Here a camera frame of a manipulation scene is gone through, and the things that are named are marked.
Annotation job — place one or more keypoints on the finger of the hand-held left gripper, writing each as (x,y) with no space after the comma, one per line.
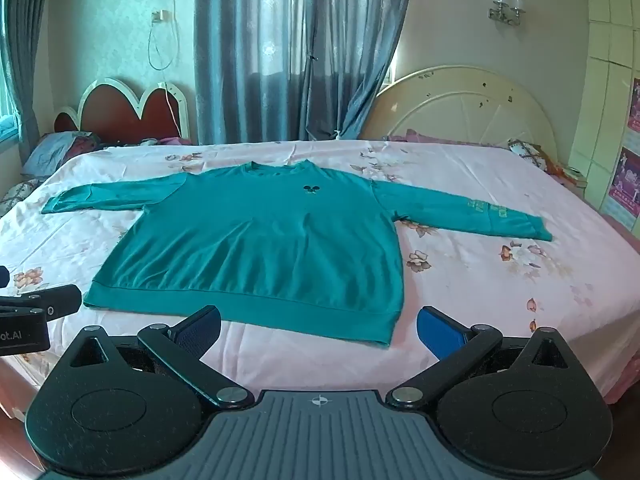
(55,300)

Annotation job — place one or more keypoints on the white wall charger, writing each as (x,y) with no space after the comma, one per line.
(159,16)

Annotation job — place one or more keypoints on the cream round headboard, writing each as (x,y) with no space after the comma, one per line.
(465,110)

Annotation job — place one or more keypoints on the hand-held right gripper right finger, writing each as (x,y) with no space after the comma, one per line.
(440,332)

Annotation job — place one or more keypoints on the magenta pillow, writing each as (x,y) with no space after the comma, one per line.
(85,145)

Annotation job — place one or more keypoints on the purple wall poster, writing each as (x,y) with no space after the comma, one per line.
(635,105)
(627,185)

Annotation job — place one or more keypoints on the pink folded blanket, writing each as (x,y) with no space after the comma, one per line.
(435,137)

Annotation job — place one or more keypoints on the checked patterned pillow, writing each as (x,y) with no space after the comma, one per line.
(532,152)

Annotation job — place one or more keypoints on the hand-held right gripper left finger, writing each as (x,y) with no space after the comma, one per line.
(197,332)

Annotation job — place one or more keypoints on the glass wall lamp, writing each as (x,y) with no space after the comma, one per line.
(506,6)

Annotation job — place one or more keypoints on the grey patterned pillow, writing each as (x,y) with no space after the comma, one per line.
(17,192)

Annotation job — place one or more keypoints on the light blue pillow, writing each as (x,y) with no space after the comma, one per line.
(47,152)

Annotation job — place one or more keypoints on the teal long-sleeve sweatshirt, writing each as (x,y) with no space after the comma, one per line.
(250,250)

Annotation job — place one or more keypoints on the pink floral bed sheet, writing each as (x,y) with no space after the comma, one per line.
(475,200)

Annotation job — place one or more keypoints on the grey-blue side curtain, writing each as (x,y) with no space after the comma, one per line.
(20,60)

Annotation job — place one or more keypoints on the white curtain tassel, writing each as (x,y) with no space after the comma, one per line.
(339,135)

